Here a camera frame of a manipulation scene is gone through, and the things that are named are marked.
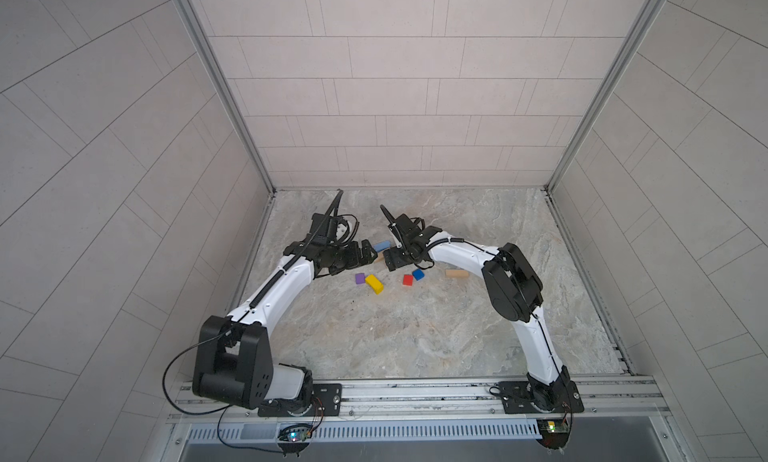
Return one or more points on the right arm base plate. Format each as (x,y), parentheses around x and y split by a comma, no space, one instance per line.
(516,397)

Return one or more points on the yellow wood block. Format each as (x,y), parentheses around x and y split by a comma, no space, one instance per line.
(374,283)

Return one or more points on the right yellow circuit board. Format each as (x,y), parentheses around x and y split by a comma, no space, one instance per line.
(555,434)

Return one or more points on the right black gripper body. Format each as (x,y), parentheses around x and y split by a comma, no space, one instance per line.
(400,255)

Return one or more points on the left green circuit board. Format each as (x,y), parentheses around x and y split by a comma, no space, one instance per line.
(296,433)

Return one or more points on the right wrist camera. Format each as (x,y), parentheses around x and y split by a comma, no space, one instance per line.
(406,228)

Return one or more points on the light blue wood block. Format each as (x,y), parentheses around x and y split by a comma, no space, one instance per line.
(381,246)

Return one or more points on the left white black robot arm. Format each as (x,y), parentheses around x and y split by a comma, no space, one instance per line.
(234,363)

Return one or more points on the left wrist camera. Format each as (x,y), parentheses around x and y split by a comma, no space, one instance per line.
(329,229)

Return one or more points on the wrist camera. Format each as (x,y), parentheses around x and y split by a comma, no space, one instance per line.
(406,228)
(329,229)

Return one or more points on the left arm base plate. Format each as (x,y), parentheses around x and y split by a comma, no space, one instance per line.
(321,396)

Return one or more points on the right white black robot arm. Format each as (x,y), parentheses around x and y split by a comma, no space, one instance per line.
(515,292)

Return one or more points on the aluminium mounting rail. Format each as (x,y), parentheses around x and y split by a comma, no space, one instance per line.
(470,398)

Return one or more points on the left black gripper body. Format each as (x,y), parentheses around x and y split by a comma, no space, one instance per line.
(341,257)

